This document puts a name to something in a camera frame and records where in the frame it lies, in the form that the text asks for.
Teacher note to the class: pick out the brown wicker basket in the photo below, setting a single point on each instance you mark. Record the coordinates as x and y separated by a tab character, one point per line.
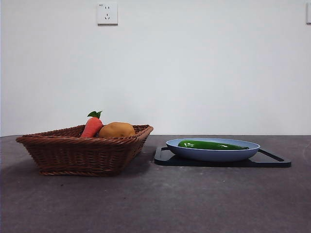
77	155

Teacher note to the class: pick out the white wall socket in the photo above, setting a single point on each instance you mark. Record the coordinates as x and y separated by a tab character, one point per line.
107	13

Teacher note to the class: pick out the green pepper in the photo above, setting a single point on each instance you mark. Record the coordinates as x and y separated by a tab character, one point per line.
206	145

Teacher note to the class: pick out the brown potato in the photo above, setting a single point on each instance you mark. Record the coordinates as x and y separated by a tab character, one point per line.
116	130

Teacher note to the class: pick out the blue round plate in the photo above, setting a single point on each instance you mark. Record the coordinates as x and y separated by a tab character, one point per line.
213	154

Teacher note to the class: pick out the orange toy carrot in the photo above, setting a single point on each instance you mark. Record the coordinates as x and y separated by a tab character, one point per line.
91	127

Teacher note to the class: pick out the black flat tray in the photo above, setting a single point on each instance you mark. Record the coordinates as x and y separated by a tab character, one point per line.
218	164

